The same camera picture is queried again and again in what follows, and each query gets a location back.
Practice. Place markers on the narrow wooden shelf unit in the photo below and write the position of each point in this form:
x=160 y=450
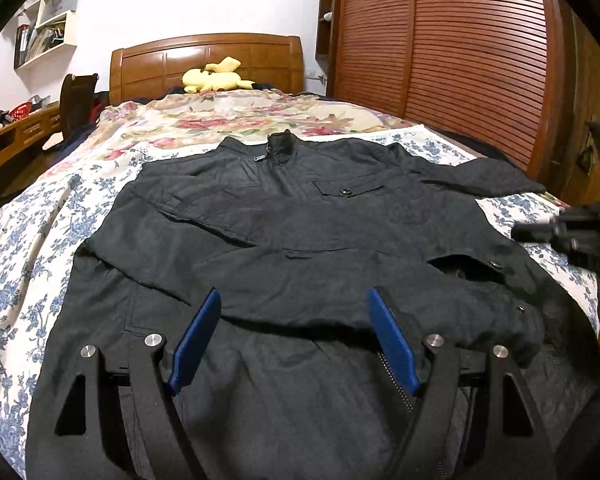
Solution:
x=327 y=5

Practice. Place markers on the wooden headboard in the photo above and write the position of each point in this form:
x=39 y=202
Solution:
x=215 y=55

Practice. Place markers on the wooden door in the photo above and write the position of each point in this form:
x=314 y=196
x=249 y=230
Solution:
x=587 y=90

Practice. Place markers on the wooden desk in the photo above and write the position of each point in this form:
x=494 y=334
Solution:
x=15 y=135

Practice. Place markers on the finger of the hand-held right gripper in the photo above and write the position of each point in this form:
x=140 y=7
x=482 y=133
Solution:
x=545 y=232

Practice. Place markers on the black jacket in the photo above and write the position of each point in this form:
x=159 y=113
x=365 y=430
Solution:
x=305 y=220

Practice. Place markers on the blue floral bed sheet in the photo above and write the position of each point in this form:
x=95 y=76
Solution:
x=20 y=260

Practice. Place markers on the wall socket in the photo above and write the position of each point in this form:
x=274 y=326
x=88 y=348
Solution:
x=316 y=76

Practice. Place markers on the dark wooden chair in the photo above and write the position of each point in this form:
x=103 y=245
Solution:
x=77 y=100

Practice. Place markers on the slatted wooden wardrobe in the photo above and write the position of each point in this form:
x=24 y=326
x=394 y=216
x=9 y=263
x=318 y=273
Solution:
x=445 y=60

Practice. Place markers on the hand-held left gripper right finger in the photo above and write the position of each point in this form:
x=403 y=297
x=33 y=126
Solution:
x=392 y=340

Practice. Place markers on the red basket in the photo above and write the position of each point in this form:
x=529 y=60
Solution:
x=21 y=110

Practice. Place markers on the red floral blanket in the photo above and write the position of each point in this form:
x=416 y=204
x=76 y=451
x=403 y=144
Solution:
x=205 y=120

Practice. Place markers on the white wall shelf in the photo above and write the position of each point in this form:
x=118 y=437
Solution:
x=55 y=15

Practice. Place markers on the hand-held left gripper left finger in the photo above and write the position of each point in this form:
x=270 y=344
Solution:
x=196 y=340

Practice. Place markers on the yellow plush toy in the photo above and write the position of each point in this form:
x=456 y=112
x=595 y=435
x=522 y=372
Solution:
x=215 y=80

